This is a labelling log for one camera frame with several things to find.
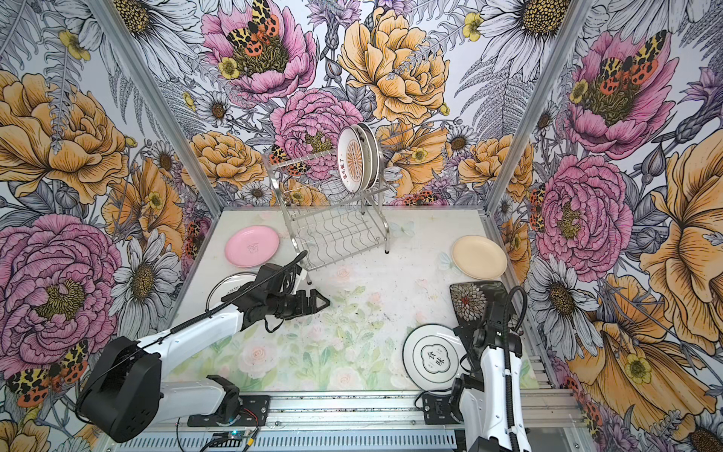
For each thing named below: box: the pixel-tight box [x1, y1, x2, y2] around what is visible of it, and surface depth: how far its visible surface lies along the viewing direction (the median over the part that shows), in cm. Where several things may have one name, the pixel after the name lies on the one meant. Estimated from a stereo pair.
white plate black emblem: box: [401, 322, 466, 393], surface depth 85 cm
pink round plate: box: [224, 225, 281, 269], surface depth 112 cm
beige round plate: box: [450, 234, 508, 281], surface depth 107 cm
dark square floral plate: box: [449, 280, 517, 330], surface depth 96 cm
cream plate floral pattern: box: [358, 123, 379, 191], surface depth 80 cm
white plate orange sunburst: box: [337, 126, 366, 194], surface depth 91 cm
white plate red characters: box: [205, 271, 258, 311], surface depth 99 cm
